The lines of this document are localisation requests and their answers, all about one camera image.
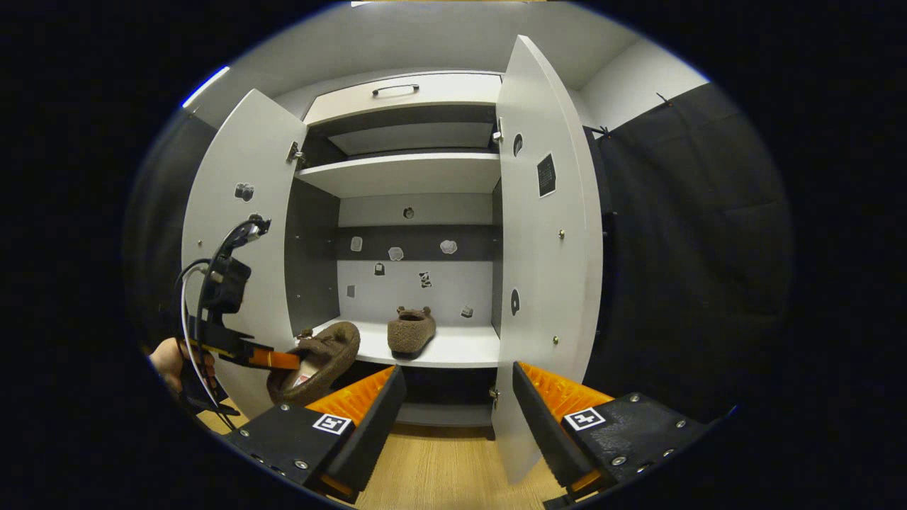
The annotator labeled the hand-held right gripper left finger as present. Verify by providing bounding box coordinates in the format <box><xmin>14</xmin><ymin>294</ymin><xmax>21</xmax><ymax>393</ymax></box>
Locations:
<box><xmin>225</xmin><ymin>365</ymin><xmax>407</xmax><ymax>504</ymax></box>

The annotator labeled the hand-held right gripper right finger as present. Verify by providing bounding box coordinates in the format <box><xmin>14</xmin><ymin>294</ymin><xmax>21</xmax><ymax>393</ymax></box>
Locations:
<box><xmin>512</xmin><ymin>361</ymin><xmax>709</xmax><ymax>510</ymax></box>

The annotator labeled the brown fuzzy shoe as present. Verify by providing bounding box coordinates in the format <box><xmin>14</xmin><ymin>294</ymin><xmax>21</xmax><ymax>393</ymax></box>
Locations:
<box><xmin>387</xmin><ymin>306</ymin><xmax>437</xmax><ymax>356</ymax></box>
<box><xmin>266</xmin><ymin>321</ymin><xmax>361</xmax><ymax>407</ymax></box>

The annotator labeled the white shoe cabinet door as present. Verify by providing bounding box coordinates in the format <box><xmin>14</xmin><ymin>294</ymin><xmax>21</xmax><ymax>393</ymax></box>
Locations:
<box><xmin>491</xmin><ymin>35</ymin><xmax>604</xmax><ymax>486</ymax></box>
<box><xmin>181</xmin><ymin>89</ymin><xmax>309</xmax><ymax>419</ymax></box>

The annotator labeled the white shoe cabinet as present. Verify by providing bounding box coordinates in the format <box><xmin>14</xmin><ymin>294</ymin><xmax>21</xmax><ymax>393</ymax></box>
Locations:
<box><xmin>181</xmin><ymin>35</ymin><xmax>604</xmax><ymax>486</ymax></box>

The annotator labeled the white cabinet shelf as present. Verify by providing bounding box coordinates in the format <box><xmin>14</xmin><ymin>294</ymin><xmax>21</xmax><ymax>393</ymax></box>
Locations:
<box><xmin>295</xmin><ymin>152</ymin><xmax>502</xmax><ymax>199</ymax></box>

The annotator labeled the white cabinet drawer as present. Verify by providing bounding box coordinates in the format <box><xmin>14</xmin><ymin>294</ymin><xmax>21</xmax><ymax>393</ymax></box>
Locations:
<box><xmin>303</xmin><ymin>72</ymin><xmax>504</xmax><ymax>127</ymax></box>

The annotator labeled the long ceiling light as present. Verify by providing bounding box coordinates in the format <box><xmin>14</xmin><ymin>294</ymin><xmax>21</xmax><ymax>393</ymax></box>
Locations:
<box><xmin>182</xmin><ymin>66</ymin><xmax>231</xmax><ymax>108</ymax></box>

